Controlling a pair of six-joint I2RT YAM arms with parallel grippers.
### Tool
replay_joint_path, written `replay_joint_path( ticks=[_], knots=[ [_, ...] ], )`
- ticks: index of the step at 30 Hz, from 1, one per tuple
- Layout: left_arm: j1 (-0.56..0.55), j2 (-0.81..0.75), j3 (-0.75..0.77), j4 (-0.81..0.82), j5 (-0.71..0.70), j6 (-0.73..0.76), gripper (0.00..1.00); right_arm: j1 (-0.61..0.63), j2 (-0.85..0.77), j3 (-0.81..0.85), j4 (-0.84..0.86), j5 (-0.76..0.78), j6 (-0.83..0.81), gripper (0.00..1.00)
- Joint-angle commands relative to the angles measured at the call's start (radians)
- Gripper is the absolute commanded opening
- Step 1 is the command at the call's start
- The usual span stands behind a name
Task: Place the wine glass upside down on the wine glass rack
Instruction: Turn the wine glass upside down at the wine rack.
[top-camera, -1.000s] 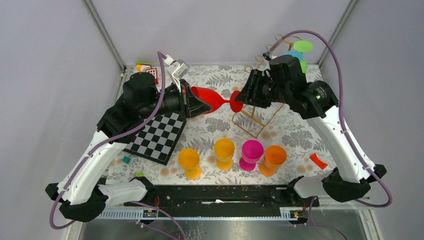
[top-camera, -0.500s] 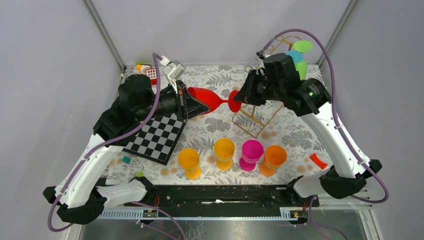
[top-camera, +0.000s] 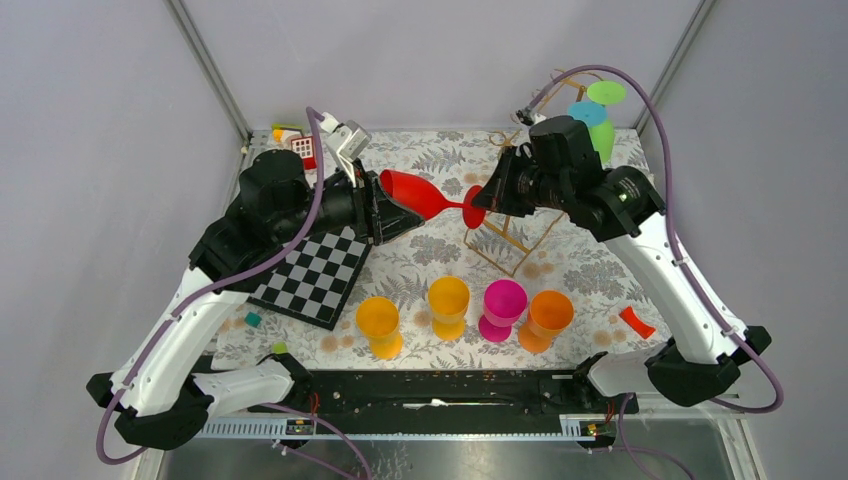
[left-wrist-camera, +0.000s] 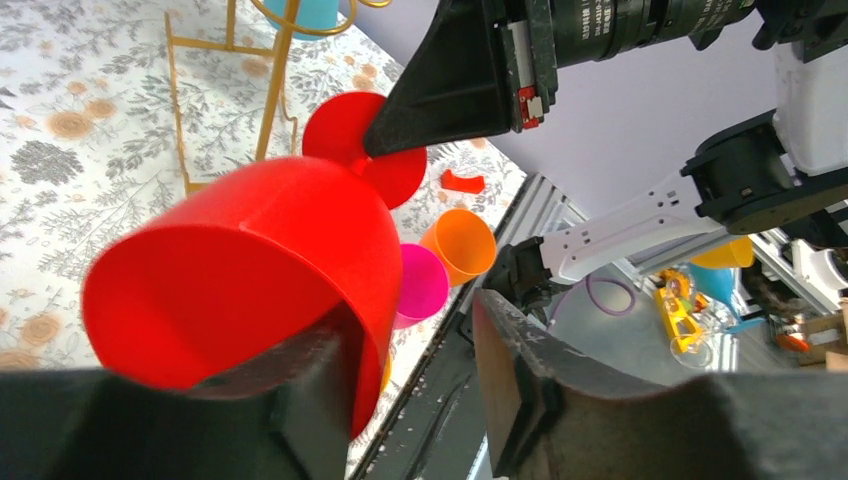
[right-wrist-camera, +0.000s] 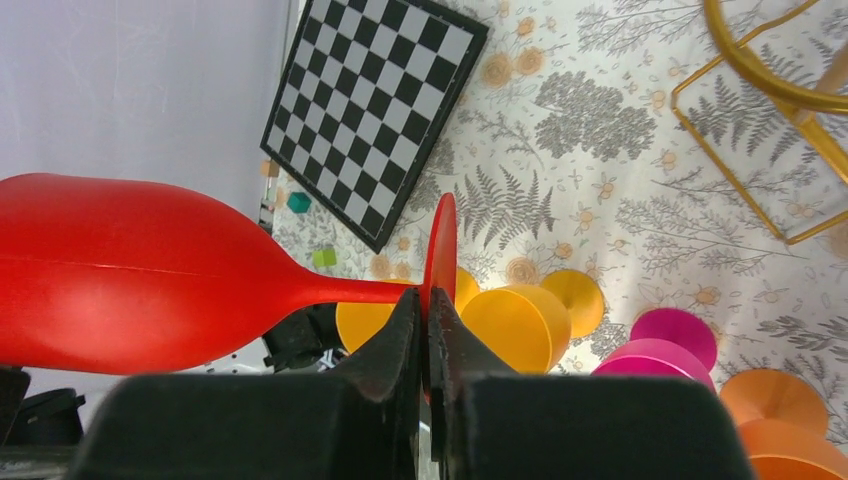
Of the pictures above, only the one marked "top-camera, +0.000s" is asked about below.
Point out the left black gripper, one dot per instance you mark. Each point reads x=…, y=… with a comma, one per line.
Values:
x=383, y=218

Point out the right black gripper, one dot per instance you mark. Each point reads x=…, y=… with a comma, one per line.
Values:
x=496, y=194

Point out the red plastic wine glass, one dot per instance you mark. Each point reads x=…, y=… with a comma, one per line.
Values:
x=424, y=198

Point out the gold wire glass rack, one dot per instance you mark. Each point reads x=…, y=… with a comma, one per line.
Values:
x=491, y=239

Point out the blue plastic wine glass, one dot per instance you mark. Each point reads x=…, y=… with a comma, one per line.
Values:
x=590, y=113

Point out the green plastic wine glass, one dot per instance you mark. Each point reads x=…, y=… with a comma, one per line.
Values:
x=603, y=94

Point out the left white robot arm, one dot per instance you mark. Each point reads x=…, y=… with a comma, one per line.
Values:
x=159, y=399

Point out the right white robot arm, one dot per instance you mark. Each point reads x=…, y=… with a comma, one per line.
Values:
x=558, y=168

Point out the yellow plastic wine glass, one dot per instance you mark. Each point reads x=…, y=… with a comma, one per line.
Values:
x=377, y=318

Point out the amber plastic wine glass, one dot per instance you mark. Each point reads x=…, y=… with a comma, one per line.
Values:
x=448, y=299

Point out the magenta plastic wine glass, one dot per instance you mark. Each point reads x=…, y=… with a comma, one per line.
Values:
x=504, y=302

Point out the orange plastic wine glass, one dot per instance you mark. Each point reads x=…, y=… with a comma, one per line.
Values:
x=549, y=314

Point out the black white checkerboard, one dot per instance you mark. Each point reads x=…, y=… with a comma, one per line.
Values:
x=314, y=282

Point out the floral table mat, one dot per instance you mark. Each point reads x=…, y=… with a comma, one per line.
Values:
x=568, y=260

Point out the red toy block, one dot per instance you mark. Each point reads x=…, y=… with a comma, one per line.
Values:
x=304, y=147

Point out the small colourful toy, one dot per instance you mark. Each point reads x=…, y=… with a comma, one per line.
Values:
x=282, y=133

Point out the small teal block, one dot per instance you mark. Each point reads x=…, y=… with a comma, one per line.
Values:
x=253, y=319

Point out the small green block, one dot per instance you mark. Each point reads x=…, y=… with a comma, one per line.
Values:
x=279, y=348

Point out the red curved piece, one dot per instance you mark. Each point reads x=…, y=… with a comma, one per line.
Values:
x=630, y=317

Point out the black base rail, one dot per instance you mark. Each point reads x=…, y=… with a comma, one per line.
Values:
x=445, y=402

